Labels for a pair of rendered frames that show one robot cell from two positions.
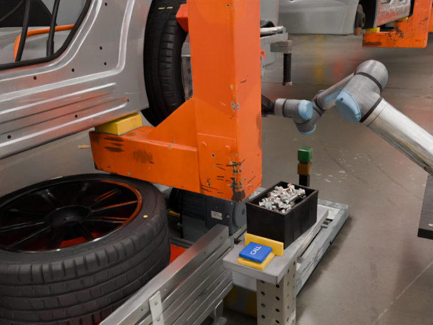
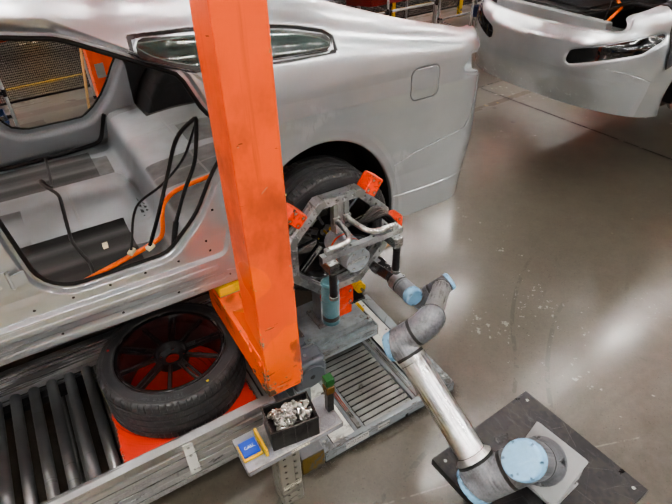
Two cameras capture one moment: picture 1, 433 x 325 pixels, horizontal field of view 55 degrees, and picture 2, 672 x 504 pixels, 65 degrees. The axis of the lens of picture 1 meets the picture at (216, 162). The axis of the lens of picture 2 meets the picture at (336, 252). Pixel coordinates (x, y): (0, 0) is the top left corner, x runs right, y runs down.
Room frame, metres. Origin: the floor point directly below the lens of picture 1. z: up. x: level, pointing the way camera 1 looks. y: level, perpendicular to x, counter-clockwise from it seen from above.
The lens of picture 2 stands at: (0.07, -0.96, 2.34)
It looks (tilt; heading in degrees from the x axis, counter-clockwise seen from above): 37 degrees down; 26
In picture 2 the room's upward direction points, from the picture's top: 2 degrees counter-clockwise
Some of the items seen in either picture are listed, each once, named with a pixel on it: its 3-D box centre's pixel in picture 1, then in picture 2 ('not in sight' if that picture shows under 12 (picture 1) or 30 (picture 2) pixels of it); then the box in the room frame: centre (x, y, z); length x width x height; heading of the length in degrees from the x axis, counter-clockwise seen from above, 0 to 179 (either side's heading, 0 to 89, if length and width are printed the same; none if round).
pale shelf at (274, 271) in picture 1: (280, 235); (288, 433); (1.13, -0.19, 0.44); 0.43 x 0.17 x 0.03; 147
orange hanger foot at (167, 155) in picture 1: (151, 130); (242, 303); (1.50, 0.23, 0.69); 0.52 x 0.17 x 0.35; 57
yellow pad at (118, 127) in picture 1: (118, 122); (227, 281); (1.59, 0.38, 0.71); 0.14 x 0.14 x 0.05; 57
